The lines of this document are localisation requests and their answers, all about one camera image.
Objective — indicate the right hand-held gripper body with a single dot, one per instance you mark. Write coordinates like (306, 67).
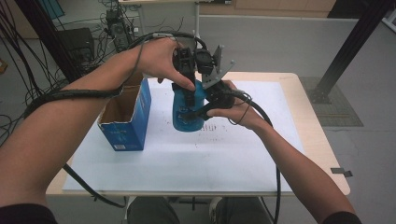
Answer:
(219, 93)

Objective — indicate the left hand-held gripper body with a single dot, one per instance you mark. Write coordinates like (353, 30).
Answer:
(186, 60)

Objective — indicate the blue plastic bottle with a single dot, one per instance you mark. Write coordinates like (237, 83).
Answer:
(186, 124)

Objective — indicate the person's left hand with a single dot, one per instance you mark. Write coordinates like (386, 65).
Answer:
(157, 59)

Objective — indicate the person's right hand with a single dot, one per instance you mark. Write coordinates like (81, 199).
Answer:
(243, 113)

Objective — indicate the white table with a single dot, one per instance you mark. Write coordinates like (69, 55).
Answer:
(196, 21)

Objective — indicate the white sheet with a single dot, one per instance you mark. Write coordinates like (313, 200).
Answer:
(202, 161)

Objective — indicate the blue cardboard box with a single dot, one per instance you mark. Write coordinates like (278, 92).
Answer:
(130, 130)

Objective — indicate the black power strip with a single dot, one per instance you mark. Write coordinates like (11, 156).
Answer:
(118, 31)

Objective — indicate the wooden cabinets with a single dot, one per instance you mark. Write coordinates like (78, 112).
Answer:
(280, 7)

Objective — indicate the person's left leg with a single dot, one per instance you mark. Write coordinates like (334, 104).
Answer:
(152, 213)

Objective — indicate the person's leg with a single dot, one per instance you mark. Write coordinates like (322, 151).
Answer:
(152, 213)
(246, 213)

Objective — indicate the person's right leg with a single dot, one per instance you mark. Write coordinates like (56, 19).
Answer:
(246, 213)

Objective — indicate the black case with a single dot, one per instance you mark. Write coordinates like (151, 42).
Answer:
(76, 42)

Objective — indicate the grey floor mat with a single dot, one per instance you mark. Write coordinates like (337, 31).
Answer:
(342, 109)

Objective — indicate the black metal stand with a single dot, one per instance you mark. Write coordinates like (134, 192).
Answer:
(46, 34)
(351, 43)

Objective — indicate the grey tape strip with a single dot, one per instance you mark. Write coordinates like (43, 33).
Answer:
(341, 171)

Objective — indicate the black sleeve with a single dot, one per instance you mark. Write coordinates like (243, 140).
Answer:
(21, 215)
(342, 219)

